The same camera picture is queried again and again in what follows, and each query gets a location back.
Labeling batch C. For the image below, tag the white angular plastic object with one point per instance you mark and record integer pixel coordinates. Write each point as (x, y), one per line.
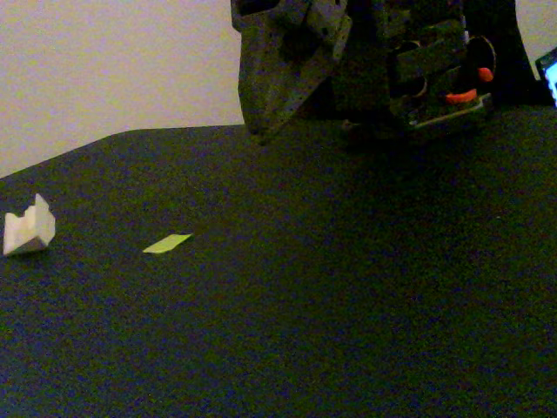
(28, 228)

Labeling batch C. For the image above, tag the grey SO-100 robot arm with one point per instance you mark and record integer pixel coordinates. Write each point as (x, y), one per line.
(426, 65)

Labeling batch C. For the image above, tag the dark blue desk mat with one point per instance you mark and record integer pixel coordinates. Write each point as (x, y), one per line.
(278, 305)

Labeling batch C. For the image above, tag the black clamp with orange tip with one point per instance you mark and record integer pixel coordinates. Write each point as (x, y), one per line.
(485, 74)
(461, 97)

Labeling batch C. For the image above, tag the small green marker strip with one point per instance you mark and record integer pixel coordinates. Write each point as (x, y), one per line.
(167, 244)

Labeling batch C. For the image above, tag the black office chair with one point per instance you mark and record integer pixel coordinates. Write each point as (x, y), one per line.
(518, 52)

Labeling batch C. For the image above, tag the lit laptop screen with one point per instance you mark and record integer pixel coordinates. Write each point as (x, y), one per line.
(551, 76)

